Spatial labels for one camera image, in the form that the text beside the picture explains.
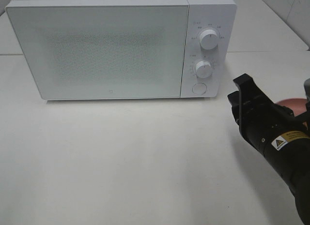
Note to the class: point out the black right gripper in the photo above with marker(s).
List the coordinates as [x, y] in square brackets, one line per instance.
[262, 122]

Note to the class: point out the white round door button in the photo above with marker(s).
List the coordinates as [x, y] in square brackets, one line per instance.
[199, 89]

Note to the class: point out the pink round plate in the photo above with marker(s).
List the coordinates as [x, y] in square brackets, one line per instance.
[297, 105]

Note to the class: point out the white microwave door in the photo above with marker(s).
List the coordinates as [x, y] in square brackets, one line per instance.
[103, 52]

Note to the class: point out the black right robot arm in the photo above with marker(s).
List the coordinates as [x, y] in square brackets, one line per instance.
[292, 163]

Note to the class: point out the white microwave oven body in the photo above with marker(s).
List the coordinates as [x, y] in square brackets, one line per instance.
[201, 14]

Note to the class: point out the lower white round knob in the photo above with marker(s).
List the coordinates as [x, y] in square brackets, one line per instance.
[203, 69]

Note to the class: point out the white round knob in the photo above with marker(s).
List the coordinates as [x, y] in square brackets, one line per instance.
[208, 38]
[203, 69]

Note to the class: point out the upper white round knob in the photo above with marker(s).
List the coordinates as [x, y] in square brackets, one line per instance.
[208, 38]

